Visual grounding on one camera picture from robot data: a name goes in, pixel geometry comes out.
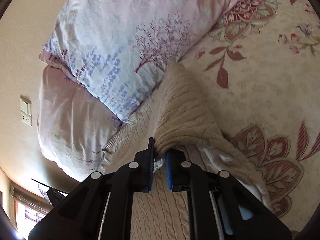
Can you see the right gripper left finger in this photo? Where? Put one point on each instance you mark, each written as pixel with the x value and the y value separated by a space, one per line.
pixel 101 206

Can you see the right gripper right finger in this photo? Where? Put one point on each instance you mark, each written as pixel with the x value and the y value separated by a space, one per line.
pixel 219 206

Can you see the beige cable knit sweater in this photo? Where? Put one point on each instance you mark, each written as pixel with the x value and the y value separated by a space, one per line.
pixel 176 116

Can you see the pink floral left pillow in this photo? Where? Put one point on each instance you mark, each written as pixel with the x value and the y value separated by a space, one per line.
pixel 73 126

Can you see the cream floral bedspread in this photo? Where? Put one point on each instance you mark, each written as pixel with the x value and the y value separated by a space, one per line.
pixel 259 71

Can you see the blue lavender print pillow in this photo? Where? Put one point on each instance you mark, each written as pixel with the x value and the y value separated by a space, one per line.
pixel 119 49

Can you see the wall switch socket panel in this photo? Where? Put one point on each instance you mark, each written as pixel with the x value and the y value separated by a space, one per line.
pixel 25 108

